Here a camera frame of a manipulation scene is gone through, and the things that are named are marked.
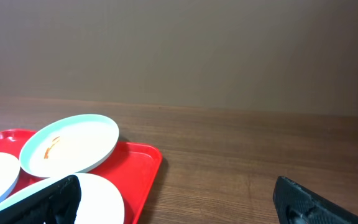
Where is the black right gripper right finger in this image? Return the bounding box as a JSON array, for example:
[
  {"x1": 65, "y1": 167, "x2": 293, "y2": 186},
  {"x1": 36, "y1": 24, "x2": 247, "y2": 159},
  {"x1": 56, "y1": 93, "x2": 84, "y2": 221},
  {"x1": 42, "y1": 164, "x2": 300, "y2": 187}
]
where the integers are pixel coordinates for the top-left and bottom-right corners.
[{"x1": 273, "y1": 176, "x2": 358, "y2": 224}]

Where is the red plastic tray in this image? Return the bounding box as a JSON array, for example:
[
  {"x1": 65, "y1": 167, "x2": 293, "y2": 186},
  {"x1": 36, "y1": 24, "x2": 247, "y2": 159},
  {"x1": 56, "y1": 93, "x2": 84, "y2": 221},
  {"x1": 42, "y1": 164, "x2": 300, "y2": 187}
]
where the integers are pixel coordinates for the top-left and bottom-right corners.
[{"x1": 0, "y1": 129, "x2": 162, "y2": 224}]

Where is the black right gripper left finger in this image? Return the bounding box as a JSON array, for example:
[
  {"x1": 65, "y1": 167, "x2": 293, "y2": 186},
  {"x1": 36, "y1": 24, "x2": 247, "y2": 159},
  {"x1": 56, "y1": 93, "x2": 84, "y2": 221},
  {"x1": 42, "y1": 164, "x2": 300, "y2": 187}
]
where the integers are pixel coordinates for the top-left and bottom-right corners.
[{"x1": 0, "y1": 175, "x2": 81, "y2": 224}]

